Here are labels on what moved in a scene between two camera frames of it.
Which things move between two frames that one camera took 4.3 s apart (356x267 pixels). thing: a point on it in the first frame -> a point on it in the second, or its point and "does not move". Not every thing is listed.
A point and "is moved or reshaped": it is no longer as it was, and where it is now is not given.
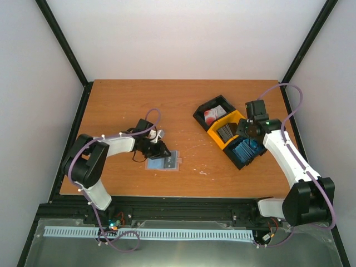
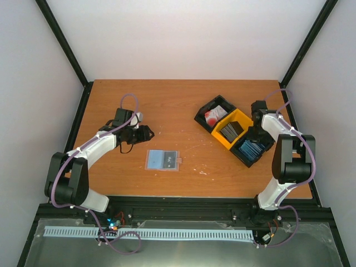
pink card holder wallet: (170, 163) does not move
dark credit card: (169, 162) does not move
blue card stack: (246, 149) does not move
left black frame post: (70, 54) does not move
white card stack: (211, 114) is moved or reshaped
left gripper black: (159, 153) -> (144, 135)
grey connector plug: (266, 237) does not move
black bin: (228, 150) -> (251, 147)
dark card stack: (225, 132) is moved or reshaped
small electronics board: (114, 224) does not move
